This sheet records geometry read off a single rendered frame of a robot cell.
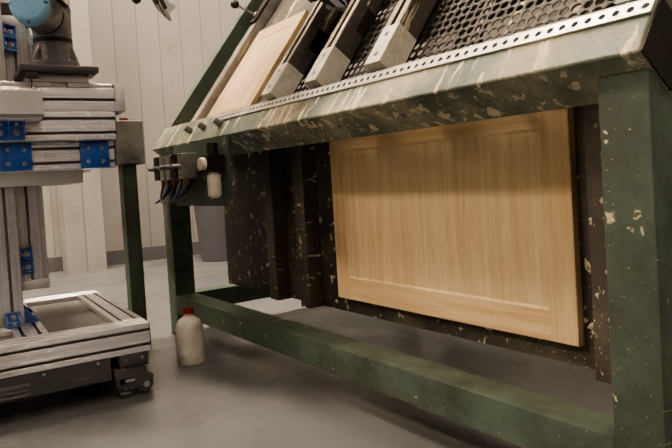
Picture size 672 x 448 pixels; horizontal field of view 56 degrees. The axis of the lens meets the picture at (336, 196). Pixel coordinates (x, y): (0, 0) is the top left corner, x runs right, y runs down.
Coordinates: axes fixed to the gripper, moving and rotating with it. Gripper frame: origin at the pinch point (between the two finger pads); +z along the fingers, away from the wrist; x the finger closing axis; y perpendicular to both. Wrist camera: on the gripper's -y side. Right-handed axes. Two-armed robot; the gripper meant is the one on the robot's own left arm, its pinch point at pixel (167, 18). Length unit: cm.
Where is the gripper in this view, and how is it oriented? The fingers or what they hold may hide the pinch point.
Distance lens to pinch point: 285.9
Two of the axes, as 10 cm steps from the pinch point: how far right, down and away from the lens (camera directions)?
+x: -5.0, 0.0, 8.6
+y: 7.3, -5.3, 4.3
